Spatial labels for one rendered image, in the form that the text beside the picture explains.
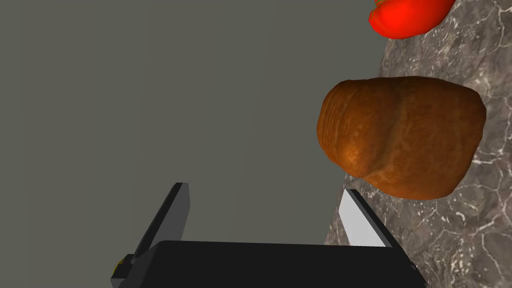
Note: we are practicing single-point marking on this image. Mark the red tomato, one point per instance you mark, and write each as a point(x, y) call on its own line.
point(406, 18)

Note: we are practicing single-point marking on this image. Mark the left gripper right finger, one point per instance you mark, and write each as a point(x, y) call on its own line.
point(362, 224)

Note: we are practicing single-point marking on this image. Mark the brown bread loaf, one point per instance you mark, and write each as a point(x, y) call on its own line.
point(400, 136)

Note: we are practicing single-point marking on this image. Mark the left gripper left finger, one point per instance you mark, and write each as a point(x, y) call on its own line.
point(170, 220)

